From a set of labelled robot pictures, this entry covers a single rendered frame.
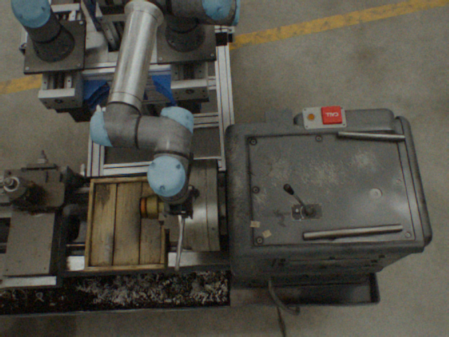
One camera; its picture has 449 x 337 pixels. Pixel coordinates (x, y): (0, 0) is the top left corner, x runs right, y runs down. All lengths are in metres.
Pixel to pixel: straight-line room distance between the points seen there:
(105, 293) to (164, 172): 1.25
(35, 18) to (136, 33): 0.64
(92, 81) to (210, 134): 0.93
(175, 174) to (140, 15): 0.41
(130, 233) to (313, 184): 0.74
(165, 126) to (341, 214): 0.64
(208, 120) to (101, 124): 1.67
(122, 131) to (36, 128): 2.18
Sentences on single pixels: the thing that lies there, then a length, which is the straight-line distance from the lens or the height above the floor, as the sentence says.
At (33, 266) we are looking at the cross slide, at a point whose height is 0.97.
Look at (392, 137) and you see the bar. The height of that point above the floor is 1.28.
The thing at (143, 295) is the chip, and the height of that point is 0.59.
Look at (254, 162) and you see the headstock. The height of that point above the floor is 1.26.
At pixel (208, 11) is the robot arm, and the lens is 1.16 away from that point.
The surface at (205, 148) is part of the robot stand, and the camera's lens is 2.57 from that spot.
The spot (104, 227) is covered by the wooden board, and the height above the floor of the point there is 0.88.
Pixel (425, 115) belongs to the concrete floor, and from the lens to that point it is 3.10.
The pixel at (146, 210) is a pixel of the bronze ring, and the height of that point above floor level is 1.11.
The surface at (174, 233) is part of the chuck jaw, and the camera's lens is 1.49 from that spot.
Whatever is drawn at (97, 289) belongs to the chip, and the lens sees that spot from 2.11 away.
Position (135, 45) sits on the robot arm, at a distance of 1.08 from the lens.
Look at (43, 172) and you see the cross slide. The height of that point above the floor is 0.97.
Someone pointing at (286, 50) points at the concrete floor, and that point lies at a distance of 3.16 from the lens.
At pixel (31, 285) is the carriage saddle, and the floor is 0.92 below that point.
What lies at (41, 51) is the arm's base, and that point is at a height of 1.21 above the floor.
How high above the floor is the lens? 2.55
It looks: 69 degrees down
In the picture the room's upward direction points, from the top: 7 degrees counter-clockwise
